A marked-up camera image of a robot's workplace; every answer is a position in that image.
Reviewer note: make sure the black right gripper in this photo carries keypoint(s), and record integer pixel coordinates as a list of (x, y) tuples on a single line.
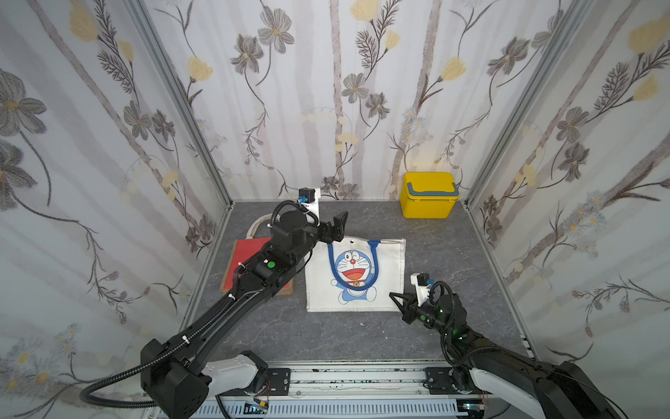
[(412, 308)]

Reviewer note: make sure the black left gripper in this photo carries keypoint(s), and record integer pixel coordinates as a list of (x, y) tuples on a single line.
[(336, 230)]

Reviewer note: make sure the white Doraemon canvas bag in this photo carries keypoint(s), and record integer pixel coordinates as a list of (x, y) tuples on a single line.
[(355, 275)]

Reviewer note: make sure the red Christmas jute bag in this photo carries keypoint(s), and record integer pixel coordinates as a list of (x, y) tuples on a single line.
[(243, 250)]

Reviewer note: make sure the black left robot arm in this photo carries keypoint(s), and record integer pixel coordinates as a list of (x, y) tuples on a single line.
[(182, 377)]

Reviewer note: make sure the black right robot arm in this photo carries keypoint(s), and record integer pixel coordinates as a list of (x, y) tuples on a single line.
[(540, 389)]

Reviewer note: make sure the yellow lunch box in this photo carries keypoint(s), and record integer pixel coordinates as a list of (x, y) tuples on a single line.
[(428, 195)]

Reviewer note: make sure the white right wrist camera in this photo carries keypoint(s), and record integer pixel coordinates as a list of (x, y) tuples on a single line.
[(422, 283)]

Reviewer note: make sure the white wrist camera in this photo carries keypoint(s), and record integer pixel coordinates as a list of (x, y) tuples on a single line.
[(422, 283), (308, 200)]

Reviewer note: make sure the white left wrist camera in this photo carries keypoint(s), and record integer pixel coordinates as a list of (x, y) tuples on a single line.
[(308, 200)]

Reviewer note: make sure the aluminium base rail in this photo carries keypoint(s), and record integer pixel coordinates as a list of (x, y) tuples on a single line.
[(361, 380)]

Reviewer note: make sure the white slotted cable duct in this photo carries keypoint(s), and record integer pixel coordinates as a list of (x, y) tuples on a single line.
[(445, 408)]

